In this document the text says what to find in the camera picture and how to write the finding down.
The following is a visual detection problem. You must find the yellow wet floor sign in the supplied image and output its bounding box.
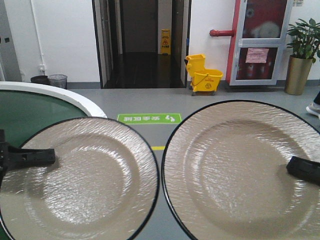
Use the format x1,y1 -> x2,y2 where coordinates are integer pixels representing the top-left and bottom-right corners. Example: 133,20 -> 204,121
160,29 -> 171,55

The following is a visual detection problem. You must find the white outer conveyor rim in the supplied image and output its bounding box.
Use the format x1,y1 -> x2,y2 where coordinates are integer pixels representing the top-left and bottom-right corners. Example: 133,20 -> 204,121
0,81 -> 107,118

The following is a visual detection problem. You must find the red pipe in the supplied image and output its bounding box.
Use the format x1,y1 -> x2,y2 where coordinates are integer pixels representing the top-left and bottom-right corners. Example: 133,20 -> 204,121
209,29 -> 235,37

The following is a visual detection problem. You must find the black waste bin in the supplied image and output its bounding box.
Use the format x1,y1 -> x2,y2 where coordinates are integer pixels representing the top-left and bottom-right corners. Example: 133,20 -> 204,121
30,75 -> 50,85

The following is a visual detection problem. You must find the yellow mop bucket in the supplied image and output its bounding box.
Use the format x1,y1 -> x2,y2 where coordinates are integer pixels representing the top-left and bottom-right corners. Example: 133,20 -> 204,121
184,54 -> 223,96

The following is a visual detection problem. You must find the beige plate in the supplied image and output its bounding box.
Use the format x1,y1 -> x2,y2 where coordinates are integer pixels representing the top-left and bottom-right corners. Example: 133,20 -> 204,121
161,100 -> 320,240
0,117 -> 159,240

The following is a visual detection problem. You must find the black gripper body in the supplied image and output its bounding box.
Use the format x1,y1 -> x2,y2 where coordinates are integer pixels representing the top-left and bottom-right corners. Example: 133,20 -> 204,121
0,129 -> 9,175

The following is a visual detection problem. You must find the mesh waste bin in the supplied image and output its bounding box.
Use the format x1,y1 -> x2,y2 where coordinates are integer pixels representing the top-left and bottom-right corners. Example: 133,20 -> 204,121
48,74 -> 68,89

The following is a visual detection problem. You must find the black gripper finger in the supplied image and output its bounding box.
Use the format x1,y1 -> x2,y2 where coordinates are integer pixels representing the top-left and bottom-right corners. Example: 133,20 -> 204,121
7,146 -> 56,169
286,156 -> 320,186

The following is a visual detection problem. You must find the white sneaker of person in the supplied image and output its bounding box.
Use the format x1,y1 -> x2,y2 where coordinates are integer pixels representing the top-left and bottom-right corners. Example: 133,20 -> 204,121
305,102 -> 320,118

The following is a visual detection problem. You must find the red fire hose cabinet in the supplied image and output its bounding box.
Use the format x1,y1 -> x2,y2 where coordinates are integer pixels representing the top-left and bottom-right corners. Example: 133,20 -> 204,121
225,0 -> 293,87

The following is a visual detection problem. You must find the green floor sticker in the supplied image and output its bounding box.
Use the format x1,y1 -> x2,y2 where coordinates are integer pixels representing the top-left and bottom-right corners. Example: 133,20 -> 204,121
117,113 -> 182,125

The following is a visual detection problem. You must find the plant in gold pot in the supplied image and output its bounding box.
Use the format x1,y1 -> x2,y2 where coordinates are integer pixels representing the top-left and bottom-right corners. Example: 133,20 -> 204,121
284,18 -> 320,96

